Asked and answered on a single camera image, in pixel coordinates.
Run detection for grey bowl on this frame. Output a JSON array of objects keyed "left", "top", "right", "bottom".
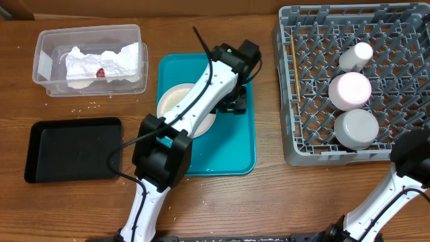
[{"left": 334, "top": 109, "right": 379, "bottom": 150}]

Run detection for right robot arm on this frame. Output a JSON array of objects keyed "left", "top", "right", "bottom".
[{"left": 319, "top": 129, "right": 429, "bottom": 242}]

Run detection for white napkin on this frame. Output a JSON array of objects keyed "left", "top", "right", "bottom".
[{"left": 66, "top": 42, "right": 140, "bottom": 89}]

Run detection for teal serving tray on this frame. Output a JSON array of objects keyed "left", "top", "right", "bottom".
[{"left": 157, "top": 53, "right": 256, "bottom": 176}]

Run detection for black plastic tray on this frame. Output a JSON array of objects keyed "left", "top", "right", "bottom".
[{"left": 24, "top": 117, "right": 122, "bottom": 184}]

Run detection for clear plastic waste bin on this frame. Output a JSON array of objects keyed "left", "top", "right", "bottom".
[{"left": 32, "top": 24, "right": 148, "bottom": 97}]

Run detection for wooden chopstick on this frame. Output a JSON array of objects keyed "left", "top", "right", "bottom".
[{"left": 290, "top": 35, "right": 301, "bottom": 103}]

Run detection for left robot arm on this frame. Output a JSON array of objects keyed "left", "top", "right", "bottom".
[{"left": 114, "top": 40, "right": 262, "bottom": 241}]

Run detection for large white plate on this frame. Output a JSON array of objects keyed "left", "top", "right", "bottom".
[{"left": 157, "top": 83, "right": 216, "bottom": 138}]

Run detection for white cup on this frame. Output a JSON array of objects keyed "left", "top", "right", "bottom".
[{"left": 339, "top": 42, "right": 374, "bottom": 73}]

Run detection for red snack wrapper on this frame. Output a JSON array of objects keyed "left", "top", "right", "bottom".
[{"left": 96, "top": 68, "right": 105, "bottom": 78}]

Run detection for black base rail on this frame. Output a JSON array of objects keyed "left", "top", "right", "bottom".
[{"left": 153, "top": 233, "right": 313, "bottom": 242}]

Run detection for grey dishwasher rack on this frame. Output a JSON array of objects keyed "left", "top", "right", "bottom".
[{"left": 273, "top": 3, "right": 429, "bottom": 166}]

